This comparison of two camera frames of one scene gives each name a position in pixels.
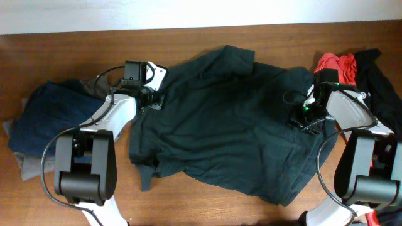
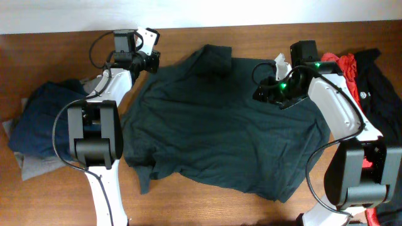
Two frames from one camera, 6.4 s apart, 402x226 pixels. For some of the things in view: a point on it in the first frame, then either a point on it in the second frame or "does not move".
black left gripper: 159,98 → 154,57
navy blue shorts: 50,108 does not move
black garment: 223,122 does not move
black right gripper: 294,117 → 267,92
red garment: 345,64 does not move
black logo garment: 386,99 does not move
